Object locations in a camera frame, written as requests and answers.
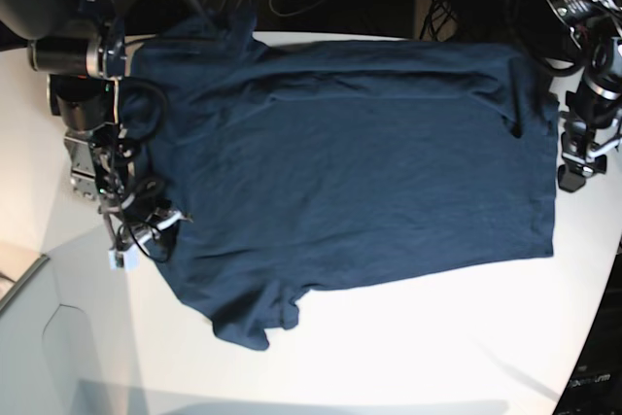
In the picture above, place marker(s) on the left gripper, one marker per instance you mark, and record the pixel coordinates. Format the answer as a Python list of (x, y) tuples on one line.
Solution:
[(592, 128)]

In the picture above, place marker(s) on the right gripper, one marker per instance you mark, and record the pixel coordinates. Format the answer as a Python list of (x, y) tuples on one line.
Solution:
[(136, 215)]

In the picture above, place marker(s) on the dark blue t-shirt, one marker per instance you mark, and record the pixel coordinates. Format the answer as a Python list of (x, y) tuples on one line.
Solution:
[(339, 165)]

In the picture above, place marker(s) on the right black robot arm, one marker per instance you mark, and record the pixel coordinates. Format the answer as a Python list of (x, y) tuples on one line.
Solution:
[(75, 125)]

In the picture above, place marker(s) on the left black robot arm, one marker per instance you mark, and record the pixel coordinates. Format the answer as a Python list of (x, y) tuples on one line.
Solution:
[(594, 26)]

